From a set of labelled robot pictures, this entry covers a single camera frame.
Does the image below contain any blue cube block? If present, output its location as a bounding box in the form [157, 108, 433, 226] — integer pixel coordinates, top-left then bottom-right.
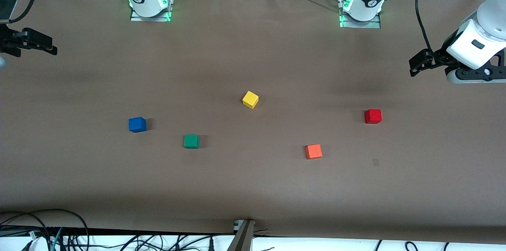
[128, 117, 147, 133]

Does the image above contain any black looped cable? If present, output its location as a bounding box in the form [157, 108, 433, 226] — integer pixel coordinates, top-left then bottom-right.
[0, 208, 91, 251]

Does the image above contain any yellow cube block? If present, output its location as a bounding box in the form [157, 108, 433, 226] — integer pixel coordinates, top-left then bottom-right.
[242, 91, 259, 109]

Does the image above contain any green cube block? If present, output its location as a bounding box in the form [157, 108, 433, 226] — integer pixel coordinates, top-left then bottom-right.
[183, 134, 200, 149]

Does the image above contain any red cube block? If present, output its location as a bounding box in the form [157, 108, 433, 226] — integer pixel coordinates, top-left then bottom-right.
[364, 109, 382, 124]

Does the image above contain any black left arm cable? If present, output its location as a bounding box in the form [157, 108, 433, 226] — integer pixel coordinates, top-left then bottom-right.
[415, 0, 438, 57]

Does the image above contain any orange cube block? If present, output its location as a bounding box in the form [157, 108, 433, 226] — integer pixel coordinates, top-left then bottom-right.
[305, 144, 323, 160]

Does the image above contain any brown paper table cover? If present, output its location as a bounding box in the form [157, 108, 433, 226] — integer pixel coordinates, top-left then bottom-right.
[0, 0, 506, 243]

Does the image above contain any grey metal post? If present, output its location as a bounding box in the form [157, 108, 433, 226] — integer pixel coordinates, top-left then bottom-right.
[227, 219, 256, 251]

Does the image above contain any green cable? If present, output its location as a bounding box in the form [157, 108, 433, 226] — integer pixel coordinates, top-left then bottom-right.
[51, 227, 64, 251]

